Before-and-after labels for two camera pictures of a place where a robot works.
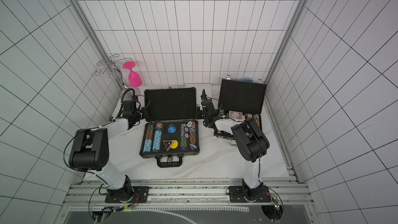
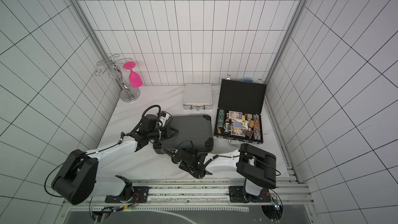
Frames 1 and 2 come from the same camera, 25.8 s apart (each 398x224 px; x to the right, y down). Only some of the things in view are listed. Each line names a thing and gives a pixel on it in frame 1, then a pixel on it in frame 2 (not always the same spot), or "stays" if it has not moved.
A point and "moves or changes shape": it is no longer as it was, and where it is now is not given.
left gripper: (146, 114) -> (168, 131)
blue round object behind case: (247, 79) stays
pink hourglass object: (134, 78) stays
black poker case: (171, 128) moves or changes shape
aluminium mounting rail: (166, 192) stays
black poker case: (241, 100) stays
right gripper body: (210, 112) -> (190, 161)
